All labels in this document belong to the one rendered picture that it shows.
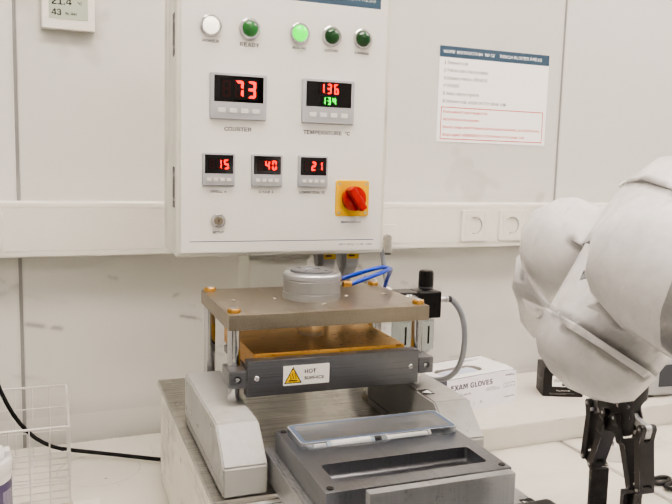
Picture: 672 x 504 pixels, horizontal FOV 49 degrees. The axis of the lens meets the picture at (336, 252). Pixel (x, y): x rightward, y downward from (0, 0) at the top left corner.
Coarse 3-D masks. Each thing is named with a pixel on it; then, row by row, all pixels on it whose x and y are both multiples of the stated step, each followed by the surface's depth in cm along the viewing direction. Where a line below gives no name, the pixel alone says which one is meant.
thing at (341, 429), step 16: (384, 416) 85; (400, 416) 86; (416, 416) 86; (432, 416) 86; (304, 432) 80; (320, 432) 80; (336, 432) 80; (352, 432) 80; (368, 432) 80; (384, 432) 80
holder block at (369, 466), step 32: (288, 448) 78; (352, 448) 78; (384, 448) 78; (416, 448) 79; (448, 448) 79; (480, 448) 79; (320, 480) 70; (352, 480) 70; (384, 480) 70; (416, 480) 71
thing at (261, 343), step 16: (224, 336) 106; (240, 336) 99; (256, 336) 99; (272, 336) 100; (288, 336) 100; (304, 336) 100; (320, 336) 100; (336, 336) 101; (352, 336) 101; (368, 336) 101; (384, 336) 101; (240, 352) 97; (256, 352) 91; (272, 352) 91; (288, 352) 92; (304, 352) 93; (320, 352) 93
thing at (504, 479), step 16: (272, 448) 84; (272, 464) 80; (272, 480) 80; (288, 480) 76; (432, 480) 67; (448, 480) 67; (464, 480) 67; (480, 480) 68; (496, 480) 69; (512, 480) 69; (288, 496) 75; (304, 496) 72; (368, 496) 64; (384, 496) 65; (400, 496) 65; (416, 496) 66; (432, 496) 66; (448, 496) 67; (464, 496) 68; (480, 496) 68; (496, 496) 69; (512, 496) 70
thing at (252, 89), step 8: (224, 80) 105; (232, 80) 106; (240, 80) 106; (248, 80) 107; (256, 80) 107; (224, 88) 106; (232, 88) 106; (240, 88) 106; (248, 88) 107; (256, 88) 107; (224, 96) 106; (232, 96) 106; (240, 96) 106; (248, 96) 107; (256, 96) 107
